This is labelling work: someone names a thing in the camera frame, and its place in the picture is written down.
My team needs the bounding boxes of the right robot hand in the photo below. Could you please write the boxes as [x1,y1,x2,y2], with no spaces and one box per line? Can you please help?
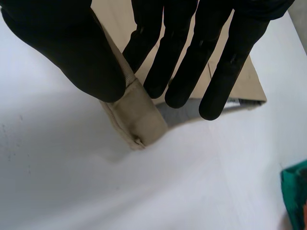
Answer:
[0,0,295,121]

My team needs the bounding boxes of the beige shorts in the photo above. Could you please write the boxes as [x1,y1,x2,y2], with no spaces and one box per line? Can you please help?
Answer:
[90,0,268,151]

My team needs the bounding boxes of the teal towel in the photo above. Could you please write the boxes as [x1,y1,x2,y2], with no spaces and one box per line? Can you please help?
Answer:
[280,159,307,230]

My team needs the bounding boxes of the coral towel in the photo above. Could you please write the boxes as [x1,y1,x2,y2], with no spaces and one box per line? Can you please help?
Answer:
[301,198,307,230]

